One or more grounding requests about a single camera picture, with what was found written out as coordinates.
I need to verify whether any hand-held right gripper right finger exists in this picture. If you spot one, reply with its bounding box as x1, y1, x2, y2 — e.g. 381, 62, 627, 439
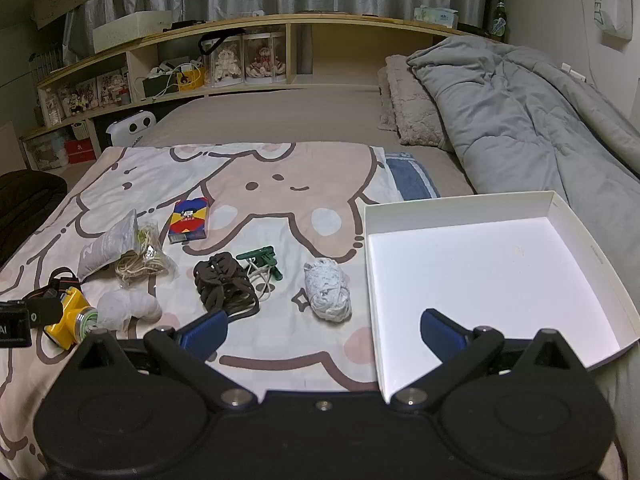
389, 308, 577, 414

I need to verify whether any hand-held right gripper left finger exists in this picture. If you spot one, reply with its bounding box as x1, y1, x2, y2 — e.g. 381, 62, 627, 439
75, 308, 261, 414

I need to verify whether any dark brown rope bundle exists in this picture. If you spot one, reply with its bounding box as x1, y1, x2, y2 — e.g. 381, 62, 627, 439
193, 253, 261, 319

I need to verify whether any white shallow cardboard box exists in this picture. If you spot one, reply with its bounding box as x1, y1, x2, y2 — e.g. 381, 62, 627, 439
363, 190, 640, 403

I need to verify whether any green plastic clip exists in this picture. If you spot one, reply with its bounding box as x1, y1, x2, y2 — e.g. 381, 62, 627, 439
236, 246, 284, 281

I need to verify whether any white cloth bundle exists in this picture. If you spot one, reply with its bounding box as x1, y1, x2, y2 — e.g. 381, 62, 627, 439
303, 258, 353, 324

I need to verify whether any grey pouch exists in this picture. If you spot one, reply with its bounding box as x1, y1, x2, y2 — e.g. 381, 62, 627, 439
77, 209, 139, 281

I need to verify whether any white rolled sock ball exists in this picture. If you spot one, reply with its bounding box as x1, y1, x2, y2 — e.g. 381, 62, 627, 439
96, 287, 163, 332

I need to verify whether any colourful card box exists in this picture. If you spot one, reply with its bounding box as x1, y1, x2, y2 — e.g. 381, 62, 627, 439
168, 199, 211, 245

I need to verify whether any dark chair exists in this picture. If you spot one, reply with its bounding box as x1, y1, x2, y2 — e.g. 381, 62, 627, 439
0, 169, 69, 263

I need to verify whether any cartoon printed blanket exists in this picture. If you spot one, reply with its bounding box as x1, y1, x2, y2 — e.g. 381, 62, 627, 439
0, 142, 397, 480

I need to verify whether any clear storage bin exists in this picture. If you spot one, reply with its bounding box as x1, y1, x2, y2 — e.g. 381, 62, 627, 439
24, 131, 69, 171

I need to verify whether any red box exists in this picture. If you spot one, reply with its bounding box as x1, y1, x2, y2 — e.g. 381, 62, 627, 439
64, 139, 97, 164

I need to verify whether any white device with two holes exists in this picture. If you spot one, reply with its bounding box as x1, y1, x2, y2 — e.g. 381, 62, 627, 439
105, 109, 157, 147

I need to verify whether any grey fluffy pillow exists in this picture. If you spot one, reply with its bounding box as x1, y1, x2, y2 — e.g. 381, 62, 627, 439
377, 54, 452, 149

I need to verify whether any cartoon figure display box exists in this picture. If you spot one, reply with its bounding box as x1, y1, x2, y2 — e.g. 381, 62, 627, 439
56, 79, 99, 117
97, 70, 131, 107

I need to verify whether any grey quilted duvet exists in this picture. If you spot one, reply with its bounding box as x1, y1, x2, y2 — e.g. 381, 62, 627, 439
406, 35, 640, 281

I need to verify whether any dark green box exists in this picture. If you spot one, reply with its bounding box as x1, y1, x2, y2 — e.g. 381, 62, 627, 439
143, 76, 179, 99

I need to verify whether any yellow small bag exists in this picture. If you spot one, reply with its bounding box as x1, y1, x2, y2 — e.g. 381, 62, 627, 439
177, 67, 206, 92

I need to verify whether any doll in clear case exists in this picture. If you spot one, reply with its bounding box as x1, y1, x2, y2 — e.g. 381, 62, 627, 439
243, 32, 287, 84
206, 35, 246, 87

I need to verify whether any white oblong box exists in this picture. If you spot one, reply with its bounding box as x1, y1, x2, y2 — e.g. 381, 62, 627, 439
92, 11, 171, 54

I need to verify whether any tissue pack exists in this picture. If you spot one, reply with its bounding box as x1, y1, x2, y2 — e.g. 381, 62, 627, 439
413, 5, 459, 29

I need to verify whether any green glass bottle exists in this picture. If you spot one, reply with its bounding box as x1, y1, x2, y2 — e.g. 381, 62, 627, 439
492, 0, 509, 44

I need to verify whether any wooden headboard shelf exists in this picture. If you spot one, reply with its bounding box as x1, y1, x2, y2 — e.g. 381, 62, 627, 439
21, 12, 502, 171

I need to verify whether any bag of cream rope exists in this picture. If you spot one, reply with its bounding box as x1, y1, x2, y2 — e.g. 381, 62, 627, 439
114, 224, 179, 289

